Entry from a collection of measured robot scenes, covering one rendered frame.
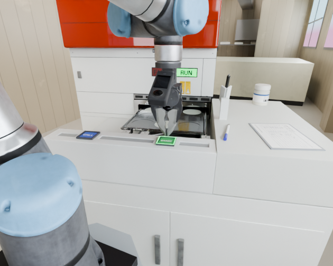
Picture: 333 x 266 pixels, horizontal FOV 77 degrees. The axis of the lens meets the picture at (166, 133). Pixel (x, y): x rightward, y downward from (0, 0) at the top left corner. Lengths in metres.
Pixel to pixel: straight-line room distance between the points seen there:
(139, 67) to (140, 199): 0.74
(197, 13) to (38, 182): 0.35
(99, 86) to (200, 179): 0.89
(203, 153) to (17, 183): 0.43
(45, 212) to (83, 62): 1.10
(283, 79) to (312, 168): 4.64
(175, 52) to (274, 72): 4.72
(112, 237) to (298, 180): 0.50
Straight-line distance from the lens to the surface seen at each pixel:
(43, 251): 0.36
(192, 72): 1.16
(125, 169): 0.68
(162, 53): 0.56
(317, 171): 0.68
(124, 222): 0.82
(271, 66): 5.21
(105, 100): 1.32
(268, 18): 7.62
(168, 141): 0.64
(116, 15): 0.50
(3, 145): 0.42
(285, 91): 5.31
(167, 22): 0.40
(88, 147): 0.69
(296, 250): 0.86
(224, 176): 0.64
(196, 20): 0.40
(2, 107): 0.42
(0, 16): 3.38
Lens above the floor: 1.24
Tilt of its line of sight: 23 degrees down
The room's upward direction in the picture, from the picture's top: straight up
